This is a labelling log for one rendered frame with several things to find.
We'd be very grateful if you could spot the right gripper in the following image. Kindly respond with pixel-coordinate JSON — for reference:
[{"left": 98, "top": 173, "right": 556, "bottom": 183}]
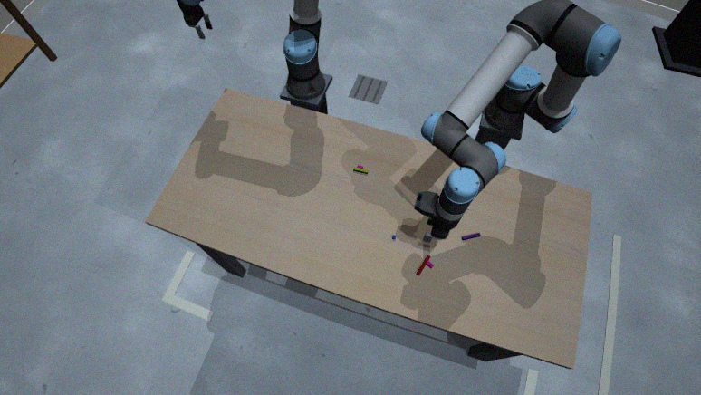
[{"left": 177, "top": 0, "right": 213, "bottom": 40}]

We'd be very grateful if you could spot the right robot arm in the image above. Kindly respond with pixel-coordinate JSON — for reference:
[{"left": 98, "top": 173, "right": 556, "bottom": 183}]
[{"left": 283, "top": 0, "right": 325, "bottom": 100}]

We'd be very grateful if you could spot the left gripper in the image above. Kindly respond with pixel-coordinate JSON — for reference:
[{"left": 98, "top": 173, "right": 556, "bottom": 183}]
[{"left": 414, "top": 191, "right": 465, "bottom": 243}]

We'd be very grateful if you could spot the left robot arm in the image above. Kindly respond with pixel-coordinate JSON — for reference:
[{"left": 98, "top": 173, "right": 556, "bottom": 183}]
[{"left": 421, "top": 0, "right": 621, "bottom": 215}]

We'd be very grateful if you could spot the dark red rod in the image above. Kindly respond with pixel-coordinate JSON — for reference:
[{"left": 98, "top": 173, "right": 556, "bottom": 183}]
[{"left": 417, "top": 255, "right": 430, "bottom": 275}]

